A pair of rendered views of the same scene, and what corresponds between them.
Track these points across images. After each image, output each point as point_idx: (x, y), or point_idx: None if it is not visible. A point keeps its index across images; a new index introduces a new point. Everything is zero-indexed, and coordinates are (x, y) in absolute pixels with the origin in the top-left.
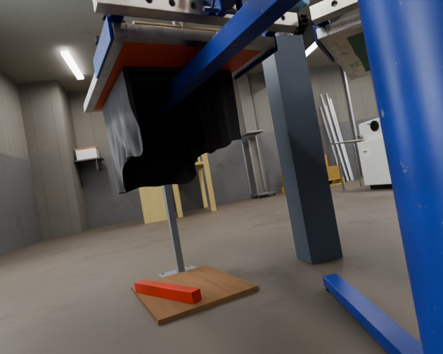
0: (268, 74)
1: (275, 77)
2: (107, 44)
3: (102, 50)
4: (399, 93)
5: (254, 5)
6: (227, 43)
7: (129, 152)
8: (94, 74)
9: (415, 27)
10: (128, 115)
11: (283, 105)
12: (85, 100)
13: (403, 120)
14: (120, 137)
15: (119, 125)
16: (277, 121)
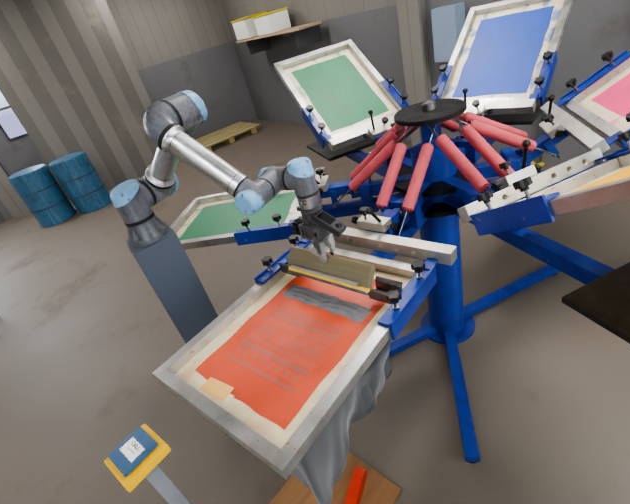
0: (165, 279)
1: (191, 277)
2: (431, 288)
3: (420, 298)
4: (457, 255)
5: (408, 234)
6: (393, 257)
7: (375, 397)
8: (377, 346)
9: (459, 240)
10: (383, 356)
11: (210, 302)
12: (306, 440)
13: (457, 261)
14: (352, 408)
15: (354, 394)
16: (193, 324)
